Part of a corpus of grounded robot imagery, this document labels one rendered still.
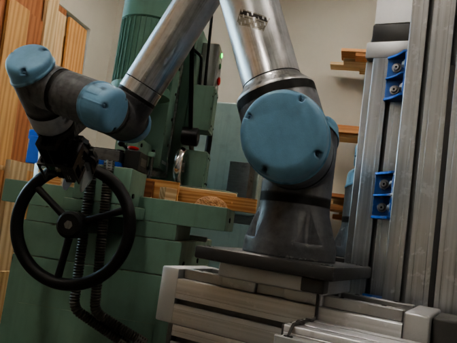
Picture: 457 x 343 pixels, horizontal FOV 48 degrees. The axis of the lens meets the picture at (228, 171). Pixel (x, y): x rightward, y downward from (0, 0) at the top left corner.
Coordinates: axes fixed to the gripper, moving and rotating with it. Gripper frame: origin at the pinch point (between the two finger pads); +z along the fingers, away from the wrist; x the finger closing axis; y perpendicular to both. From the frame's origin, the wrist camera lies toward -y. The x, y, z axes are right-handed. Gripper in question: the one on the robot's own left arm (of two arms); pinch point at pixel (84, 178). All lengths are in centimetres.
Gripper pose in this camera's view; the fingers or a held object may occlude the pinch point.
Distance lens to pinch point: 114.8
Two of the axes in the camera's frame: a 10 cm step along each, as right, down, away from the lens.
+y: -1.6, 7.9, -5.9
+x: 9.9, 1.1, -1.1
